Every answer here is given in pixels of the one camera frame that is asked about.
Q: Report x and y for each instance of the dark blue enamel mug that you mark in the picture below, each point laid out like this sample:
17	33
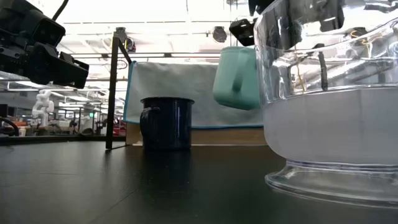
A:
171	124

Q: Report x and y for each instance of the white cloth with blue edge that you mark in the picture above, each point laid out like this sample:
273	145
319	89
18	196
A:
174	81

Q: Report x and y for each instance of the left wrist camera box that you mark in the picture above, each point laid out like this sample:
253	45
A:
49	31

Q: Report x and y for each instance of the black table frame rail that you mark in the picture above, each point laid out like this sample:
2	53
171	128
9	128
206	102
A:
46	139

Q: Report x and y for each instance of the red tool cabinet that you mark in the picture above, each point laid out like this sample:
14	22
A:
119	128

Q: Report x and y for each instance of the mint green mug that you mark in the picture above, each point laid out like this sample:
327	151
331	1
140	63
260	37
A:
230	81

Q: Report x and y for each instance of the black metal shelf frame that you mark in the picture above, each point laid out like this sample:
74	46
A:
112	93

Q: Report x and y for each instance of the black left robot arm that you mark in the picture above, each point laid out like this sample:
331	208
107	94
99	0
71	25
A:
12	15

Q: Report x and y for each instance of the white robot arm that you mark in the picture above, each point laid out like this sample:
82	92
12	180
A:
43	107

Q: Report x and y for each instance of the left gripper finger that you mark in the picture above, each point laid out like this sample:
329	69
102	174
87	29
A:
80	73

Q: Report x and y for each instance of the round black ceiling fixture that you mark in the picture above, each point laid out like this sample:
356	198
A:
219	34
129	44

